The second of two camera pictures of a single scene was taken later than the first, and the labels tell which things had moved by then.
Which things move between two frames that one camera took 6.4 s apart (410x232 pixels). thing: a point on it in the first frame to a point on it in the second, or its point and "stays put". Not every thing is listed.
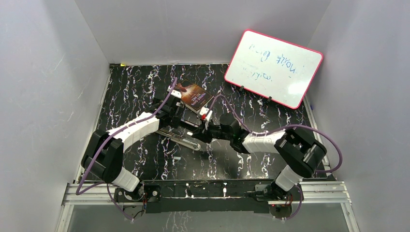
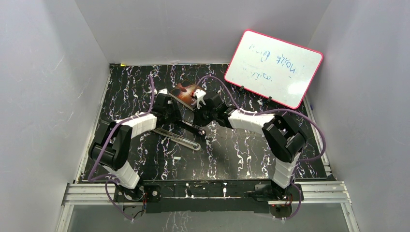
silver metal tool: (192, 145) stays put
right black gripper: (202, 135) to (198, 119)
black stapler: (189, 124) stays put
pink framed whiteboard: (273, 68) stays put
